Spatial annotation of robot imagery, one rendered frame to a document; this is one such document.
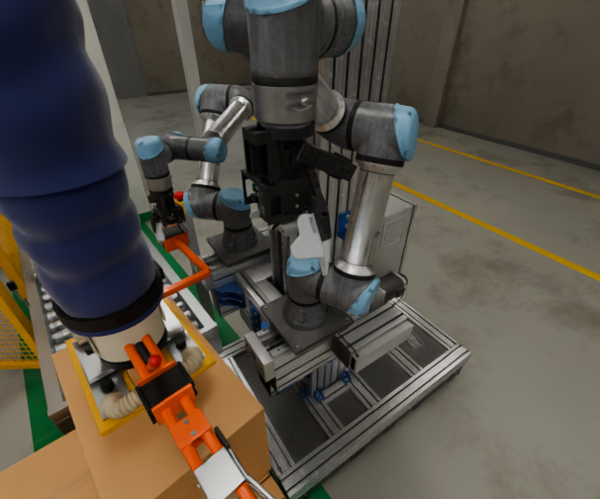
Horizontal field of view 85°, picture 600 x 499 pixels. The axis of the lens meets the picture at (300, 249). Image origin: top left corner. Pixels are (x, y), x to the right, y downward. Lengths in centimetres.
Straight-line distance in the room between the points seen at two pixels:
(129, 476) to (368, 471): 125
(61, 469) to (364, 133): 147
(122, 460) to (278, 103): 90
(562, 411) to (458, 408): 58
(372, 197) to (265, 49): 50
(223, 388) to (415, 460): 125
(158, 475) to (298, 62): 91
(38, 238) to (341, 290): 65
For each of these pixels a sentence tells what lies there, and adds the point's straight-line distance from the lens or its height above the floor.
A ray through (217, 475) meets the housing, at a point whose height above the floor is 120.
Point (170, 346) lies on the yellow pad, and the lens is 101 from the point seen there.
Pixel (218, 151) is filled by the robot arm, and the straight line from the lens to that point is 106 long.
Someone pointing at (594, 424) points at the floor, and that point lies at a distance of 260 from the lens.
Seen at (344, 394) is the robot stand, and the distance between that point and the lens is 188.
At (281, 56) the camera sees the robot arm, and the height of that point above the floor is 179.
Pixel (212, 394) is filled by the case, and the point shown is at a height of 94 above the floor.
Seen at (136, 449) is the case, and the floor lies 94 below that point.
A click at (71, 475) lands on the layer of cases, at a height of 54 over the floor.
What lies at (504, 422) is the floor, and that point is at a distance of 233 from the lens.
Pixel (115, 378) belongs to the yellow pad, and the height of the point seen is 108.
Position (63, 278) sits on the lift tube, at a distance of 77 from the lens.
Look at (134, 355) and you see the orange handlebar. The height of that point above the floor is 119.
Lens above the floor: 182
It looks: 36 degrees down
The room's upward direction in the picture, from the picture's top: straight up
